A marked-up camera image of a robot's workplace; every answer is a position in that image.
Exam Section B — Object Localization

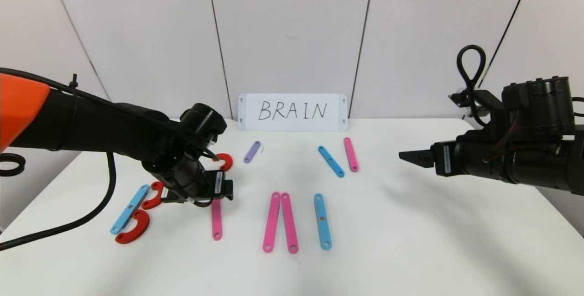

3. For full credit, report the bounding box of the black looped right arm cable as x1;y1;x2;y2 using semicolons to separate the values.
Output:
457;45;486;128

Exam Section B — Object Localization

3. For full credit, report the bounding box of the long pink bar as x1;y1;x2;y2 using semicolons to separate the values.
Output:
281;192;300;254
262;192;282;253

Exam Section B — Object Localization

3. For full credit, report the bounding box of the large red C-shaped piece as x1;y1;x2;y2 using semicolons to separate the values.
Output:
115;209;151;245

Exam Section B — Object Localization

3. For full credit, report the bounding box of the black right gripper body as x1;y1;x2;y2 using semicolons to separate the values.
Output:
430;136;507;182

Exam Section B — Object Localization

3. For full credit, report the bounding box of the black cable loop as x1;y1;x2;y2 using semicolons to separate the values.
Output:
0;153;26;177

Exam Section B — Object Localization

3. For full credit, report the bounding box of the purple short bar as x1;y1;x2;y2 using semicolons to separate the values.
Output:
244;140;262;164

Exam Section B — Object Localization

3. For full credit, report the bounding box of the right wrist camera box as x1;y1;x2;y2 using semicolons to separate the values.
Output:
449;90;480;109

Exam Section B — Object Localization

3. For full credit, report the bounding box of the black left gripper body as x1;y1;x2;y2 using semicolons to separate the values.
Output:
174;154;226;200

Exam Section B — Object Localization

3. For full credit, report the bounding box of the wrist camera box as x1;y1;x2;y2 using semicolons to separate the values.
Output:
449;90;480;109
160;186;192;204

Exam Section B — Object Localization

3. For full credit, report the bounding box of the long blue bar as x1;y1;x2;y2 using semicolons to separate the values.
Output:
110;184;151;235

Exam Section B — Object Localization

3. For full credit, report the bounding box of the white BRAIN sign card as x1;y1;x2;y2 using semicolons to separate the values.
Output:
238;93;348;132

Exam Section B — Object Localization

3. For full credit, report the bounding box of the blue three-hole bar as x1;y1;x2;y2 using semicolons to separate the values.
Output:
318;146;345;178

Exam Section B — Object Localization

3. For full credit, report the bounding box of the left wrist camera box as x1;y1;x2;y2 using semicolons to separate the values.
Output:
160;186;192;204

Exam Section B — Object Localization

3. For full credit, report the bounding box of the blue bar with orange backing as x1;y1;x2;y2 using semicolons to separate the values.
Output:
313;193;333;250

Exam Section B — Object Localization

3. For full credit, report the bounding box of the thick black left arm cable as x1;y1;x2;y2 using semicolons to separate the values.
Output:
0;150;117;251

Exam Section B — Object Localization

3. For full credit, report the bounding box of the short pink bar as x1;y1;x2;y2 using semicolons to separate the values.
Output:
343;137;360;172
211;198;224;241

